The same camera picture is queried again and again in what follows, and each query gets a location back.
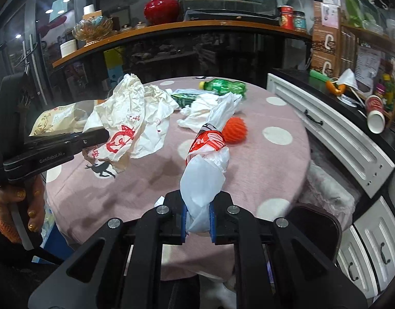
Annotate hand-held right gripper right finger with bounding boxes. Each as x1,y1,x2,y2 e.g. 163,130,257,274
209,192,368,309

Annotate black flat box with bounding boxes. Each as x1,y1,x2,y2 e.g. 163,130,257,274
184,9,280,26

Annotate pink folded blanket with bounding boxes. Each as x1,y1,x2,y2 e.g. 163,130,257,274
300,160,363,213

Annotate crumpled white plastic wrap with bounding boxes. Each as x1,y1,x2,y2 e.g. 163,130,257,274
176,95,224,133

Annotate green marker pen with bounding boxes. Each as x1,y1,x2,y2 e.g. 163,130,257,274
310,68,332,80

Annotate white face mask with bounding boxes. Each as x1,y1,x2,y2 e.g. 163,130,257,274
337,68,359,91

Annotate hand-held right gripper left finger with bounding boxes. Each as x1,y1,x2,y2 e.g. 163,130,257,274
28,191,189,309

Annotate patterned beige paper bag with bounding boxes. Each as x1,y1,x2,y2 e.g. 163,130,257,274
29,101,98,137

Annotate white lower cabinet drawers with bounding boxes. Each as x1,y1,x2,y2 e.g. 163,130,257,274
336,196,395,301

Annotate orange spiky ball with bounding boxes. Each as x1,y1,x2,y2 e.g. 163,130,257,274
221,117,248,144

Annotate dark brown chair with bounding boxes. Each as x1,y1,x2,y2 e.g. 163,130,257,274
289,204,343,259

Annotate white bag red dragon print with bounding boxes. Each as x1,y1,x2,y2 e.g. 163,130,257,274
82,73,180,174

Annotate person's left hand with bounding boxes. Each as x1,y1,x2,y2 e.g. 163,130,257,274
0,176,46,236

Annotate curved wooden counter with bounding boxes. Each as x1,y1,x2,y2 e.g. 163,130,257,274
52,20,314,69

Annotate green plastic bottle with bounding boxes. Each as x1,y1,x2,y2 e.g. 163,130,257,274
198,78,248,100

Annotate glass lotus bowl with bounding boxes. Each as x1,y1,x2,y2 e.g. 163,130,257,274
72,15,113,44

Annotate green and silver milk carton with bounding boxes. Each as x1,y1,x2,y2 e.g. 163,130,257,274
170,92,205,108

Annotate red paper cup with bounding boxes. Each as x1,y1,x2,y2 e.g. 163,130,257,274
365,95,386,134

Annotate orange plastic tool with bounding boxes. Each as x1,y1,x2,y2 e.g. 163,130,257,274
325,79,346,96

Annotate white plastic bag red label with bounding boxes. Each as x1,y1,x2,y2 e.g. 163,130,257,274
180,92,243,233

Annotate white cup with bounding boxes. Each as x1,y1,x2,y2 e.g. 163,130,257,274
60,39,78,58

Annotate blue box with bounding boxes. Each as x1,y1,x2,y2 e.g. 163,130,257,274
42,220,76,262

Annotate red snack cup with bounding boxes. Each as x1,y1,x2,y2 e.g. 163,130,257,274
279,5,295,30

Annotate brown coffee box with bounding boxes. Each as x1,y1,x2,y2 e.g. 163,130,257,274
310,51,340,78
312,2,341,54

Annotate glass jar teal label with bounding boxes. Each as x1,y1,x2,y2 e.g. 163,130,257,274
293,11,308,33

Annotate pink polka dot tablecloth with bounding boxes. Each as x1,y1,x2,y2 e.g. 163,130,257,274
44,76,312,282

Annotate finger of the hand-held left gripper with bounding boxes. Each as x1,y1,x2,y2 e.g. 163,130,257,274
25,128,110,157

